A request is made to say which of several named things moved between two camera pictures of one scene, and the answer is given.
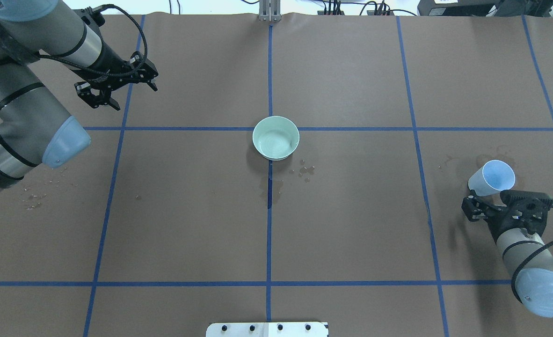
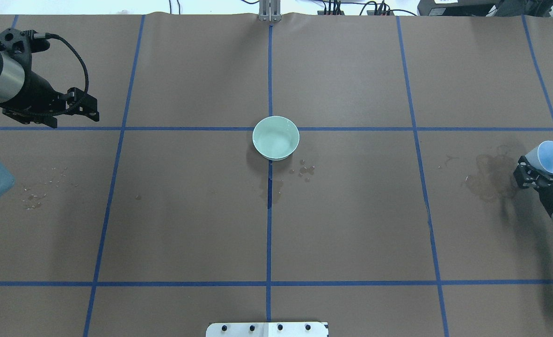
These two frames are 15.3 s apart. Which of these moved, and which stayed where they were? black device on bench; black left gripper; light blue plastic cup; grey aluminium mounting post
Moved: light blue plastic cup; black left gripper
Stayed: black device on bench; grey aluminium mounting post
